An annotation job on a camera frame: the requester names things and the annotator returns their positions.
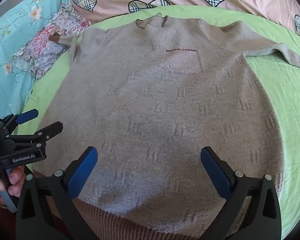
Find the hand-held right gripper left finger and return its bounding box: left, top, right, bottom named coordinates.
left=16, top=146, right=98, bottom=240

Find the turquoise floral bedding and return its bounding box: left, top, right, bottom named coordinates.
left=0, top=0, right=77, bottom=123

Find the beige knit sweater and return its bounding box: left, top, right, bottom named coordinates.
left=44, top=15, right=300, bottom=240

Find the floral ruffled pillow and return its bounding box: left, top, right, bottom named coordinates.
left=12, top=2, right=92, bottom=80

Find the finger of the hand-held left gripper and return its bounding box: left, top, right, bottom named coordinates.
left=0, top=109, right=39, bottom=131
left=5, top=121, right=64, bottom=143

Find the green bed sheet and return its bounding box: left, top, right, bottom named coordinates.
left=22, top=4, right=300, bottom=240

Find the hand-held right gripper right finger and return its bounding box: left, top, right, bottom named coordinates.
left=200, top=146, right=282, bottom=240

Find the person's left hand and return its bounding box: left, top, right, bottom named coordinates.
left=0, top=166, right=26, bottom=207

